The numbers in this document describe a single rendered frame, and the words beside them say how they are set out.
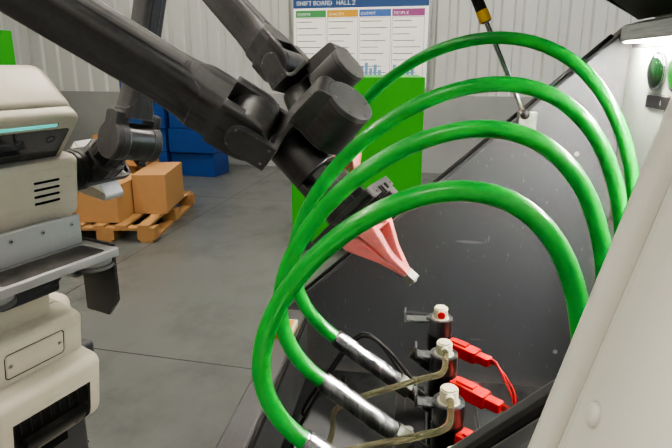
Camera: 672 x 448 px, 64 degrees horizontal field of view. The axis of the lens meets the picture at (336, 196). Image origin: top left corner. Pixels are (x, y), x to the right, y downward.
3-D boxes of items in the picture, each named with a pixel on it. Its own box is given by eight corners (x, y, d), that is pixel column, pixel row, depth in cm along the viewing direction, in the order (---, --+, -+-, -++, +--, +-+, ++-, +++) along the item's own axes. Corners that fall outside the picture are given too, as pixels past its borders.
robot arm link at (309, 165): (285, 147, 67) (257, 159, 63) (315, 109, 63) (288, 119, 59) (321, 188, 66) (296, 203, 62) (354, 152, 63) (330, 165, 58)
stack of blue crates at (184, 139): (124, 174, 695) (115, 78, 665) (145, 167, 741) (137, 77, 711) (214, 178, 668) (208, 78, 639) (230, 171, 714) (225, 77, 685)
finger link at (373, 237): (414, 272, 57) (354, 207, 58) (369, 309, 60) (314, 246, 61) (429, 251, 63) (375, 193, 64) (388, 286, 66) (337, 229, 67)
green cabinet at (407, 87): (412, 222, 484) (417, 74, 453) (418, 255, 400) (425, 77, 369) (307, 219, 491) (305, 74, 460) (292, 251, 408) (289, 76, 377)
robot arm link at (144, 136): (123, 141, 116) (99, 138, 112) (147, 114, 111) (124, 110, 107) (134, 177, 114) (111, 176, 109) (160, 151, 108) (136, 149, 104)
